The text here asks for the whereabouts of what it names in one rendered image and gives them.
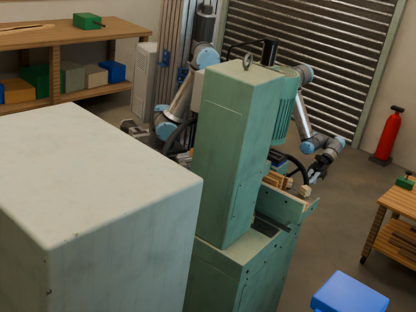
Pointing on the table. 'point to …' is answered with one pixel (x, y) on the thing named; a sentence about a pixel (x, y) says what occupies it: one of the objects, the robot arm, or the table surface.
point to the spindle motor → (285, 104)
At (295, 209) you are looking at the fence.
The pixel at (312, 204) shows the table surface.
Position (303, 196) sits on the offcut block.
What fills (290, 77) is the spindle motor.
